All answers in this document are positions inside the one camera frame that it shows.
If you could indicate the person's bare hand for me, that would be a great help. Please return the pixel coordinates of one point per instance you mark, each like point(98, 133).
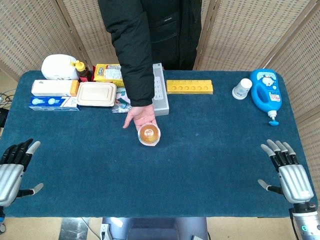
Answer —
point(142, 116)

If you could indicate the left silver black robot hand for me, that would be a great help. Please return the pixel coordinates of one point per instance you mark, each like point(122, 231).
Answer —
point(8, 175)

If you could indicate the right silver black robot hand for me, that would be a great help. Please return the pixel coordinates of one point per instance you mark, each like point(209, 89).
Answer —
point(292, 177)

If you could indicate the orange jelly cup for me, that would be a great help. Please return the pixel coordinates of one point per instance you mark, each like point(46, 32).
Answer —
point(149, 134)

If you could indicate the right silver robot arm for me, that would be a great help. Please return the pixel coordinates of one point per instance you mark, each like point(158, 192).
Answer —
point(305, 222)

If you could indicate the black jacket sleeve forearm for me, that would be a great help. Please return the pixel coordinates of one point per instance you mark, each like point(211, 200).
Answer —
point(136, 62)

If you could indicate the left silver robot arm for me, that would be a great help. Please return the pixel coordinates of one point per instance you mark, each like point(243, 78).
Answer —
point(1, 217)

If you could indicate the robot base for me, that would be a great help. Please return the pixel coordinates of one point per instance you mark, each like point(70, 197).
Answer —
point(155, 228)

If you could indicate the person's black jacket torso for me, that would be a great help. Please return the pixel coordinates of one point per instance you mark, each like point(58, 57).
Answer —
point(175, 32)

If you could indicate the colourful snack packet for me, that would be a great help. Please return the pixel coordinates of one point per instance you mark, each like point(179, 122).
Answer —
point(122, 102)

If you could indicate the grey remote control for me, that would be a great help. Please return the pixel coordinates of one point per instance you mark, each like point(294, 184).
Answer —
point(160, 95)

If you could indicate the blue table cloth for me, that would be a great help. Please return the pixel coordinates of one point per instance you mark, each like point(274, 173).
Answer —
point(155, 155)

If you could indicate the beige lunch box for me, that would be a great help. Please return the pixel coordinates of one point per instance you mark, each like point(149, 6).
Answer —
point(96, 94)

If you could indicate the yellow snack box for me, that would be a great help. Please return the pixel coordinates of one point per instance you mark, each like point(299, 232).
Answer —
point(110, 74)

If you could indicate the yellow block with holes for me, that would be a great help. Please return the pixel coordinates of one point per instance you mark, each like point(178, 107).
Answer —
point(189, 87)

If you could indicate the yellow capped honey bottle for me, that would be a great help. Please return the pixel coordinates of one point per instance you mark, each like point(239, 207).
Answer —
point(82, 70)

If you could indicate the blue white toothpaste box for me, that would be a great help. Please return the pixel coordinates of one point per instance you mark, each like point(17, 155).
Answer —
point(53, 103)

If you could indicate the blue detergent pump bottle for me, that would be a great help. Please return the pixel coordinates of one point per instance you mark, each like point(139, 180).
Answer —
point(266, 91)

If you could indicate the white orange carton box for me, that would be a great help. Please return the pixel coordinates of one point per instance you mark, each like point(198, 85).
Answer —
point(53, 88)

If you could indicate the white plastic jug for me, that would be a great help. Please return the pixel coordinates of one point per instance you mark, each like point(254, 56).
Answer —
point(58, 67)

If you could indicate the white plastic cup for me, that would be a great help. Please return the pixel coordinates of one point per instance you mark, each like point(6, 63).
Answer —
point(241, 89)

